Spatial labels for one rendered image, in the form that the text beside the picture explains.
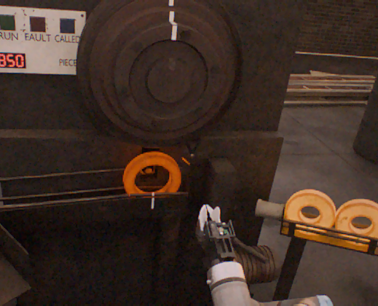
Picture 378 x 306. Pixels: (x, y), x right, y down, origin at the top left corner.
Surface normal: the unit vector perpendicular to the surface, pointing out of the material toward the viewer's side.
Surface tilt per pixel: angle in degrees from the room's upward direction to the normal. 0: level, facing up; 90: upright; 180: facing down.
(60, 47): 90
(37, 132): 0
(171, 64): 90
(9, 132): 0
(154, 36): 90
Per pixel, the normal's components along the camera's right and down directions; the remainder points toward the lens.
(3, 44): 0.22, 0.46
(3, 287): 0.04, -0.86
